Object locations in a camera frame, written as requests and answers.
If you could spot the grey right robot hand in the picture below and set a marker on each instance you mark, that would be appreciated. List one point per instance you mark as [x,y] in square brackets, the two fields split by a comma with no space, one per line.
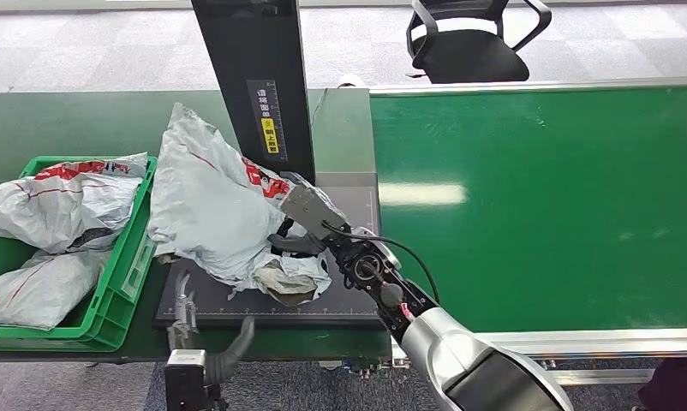
[298,245]

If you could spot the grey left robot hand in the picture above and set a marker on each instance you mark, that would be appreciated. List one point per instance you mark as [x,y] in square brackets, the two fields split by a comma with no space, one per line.
[186,329]

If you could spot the grey poly mailer package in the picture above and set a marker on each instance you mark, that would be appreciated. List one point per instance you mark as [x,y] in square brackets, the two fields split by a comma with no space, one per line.
[207,198]

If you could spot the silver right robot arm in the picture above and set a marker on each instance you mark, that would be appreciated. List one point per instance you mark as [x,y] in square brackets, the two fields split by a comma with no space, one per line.
[462,357]

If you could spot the green plastic basket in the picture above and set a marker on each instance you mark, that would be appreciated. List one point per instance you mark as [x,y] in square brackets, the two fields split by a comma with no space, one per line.
[119,283]

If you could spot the black weighing device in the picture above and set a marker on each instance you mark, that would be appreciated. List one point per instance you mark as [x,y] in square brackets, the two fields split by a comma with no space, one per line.
[258,57]

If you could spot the crumpled grey mailer bag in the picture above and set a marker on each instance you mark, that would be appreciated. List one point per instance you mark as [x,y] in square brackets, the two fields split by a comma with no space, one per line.
[37,289]

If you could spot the white roll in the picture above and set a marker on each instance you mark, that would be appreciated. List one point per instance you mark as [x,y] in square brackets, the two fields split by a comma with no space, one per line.
[350,81]

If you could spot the grey mailer with red print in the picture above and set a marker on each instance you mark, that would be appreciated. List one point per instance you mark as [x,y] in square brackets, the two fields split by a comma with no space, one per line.
[60,204]

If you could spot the black office chair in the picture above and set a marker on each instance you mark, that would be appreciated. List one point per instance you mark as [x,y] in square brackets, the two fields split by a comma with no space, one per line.
[468,57]

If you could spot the green belt conveyor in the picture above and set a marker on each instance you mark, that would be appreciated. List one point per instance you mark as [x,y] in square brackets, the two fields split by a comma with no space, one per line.
[548,170]

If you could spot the dark maroon object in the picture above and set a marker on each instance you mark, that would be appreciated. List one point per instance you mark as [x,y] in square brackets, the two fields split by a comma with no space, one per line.
[675,388]

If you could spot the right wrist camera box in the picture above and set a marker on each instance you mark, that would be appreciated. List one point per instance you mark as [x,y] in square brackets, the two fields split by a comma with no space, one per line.
[312,210]

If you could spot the aluminium conveyor support bracket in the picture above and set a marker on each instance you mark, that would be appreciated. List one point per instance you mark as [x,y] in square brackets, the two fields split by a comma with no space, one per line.
[599,375]

